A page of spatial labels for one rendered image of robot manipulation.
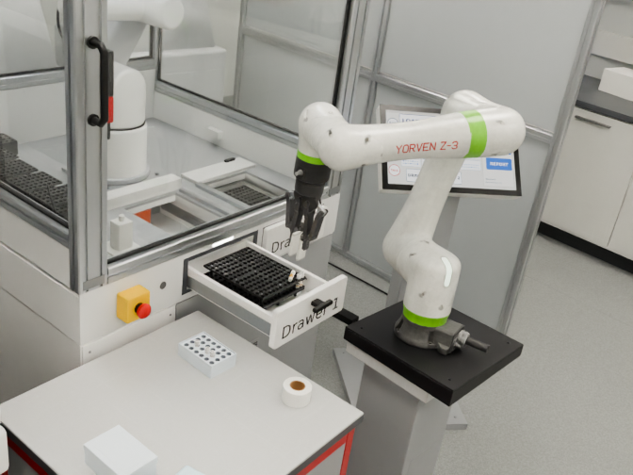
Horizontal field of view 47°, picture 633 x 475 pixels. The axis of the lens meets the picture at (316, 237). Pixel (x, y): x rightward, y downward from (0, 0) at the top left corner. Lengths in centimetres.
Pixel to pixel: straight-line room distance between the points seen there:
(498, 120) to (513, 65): 148
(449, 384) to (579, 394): 166
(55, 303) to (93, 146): 45
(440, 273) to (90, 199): 87
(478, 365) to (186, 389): 75
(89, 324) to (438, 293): 88
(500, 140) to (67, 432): 119
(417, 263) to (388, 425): 49
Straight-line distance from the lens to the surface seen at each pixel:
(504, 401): 329
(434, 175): 200
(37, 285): 196
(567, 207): 473
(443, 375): 191
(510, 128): 184
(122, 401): 178
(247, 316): 191
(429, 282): 191
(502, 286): 354
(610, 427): 338
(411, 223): 203
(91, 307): 185
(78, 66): 159
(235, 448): 167
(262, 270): 203
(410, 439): 210
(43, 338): 204
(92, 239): 176
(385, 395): 209
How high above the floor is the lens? 191
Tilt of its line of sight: 27 degrees down
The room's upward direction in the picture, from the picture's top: 8 degrees clockwise
